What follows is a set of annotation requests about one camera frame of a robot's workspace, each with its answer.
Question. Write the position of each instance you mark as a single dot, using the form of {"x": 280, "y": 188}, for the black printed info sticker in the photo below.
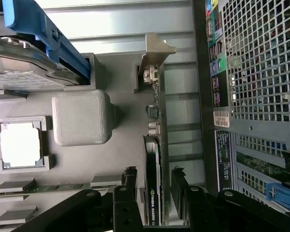
{"x": 223, "y": 159}

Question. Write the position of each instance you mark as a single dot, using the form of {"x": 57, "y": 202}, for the grey printed parts rack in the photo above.
{"x": 125, "y": 125}

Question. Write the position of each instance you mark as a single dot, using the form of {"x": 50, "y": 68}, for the green RAM stick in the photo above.
{"x": 50, "y": 188}

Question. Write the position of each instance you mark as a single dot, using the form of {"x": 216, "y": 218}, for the blue plastic case latch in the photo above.
{"x": 280, "y": 195}

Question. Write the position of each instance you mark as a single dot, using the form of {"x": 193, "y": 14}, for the silver hard disk drive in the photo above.
{"x": 17, "y": 70}

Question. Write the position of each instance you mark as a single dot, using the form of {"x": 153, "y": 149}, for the white barcode label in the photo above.
{"x": 221, "y": 118}

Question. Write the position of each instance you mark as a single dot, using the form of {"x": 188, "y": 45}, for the blue plastic disk caddy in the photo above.
{"x": 62, "y": 46}

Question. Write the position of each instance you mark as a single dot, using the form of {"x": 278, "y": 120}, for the black open PC case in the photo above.
{"x": 261, "y": 72}

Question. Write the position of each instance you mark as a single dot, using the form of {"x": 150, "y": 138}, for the silver CPU chip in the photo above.
{"x": 20, "y": 145}

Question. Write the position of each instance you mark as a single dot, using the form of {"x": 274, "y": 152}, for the green expansion card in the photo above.
{"x": 258, "y": 165}

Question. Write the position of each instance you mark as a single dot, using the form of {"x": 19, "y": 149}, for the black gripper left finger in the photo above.
{"x": 125, "y": 210}

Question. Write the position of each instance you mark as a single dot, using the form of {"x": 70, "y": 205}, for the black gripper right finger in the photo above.
{"x": 198, "y": 207}

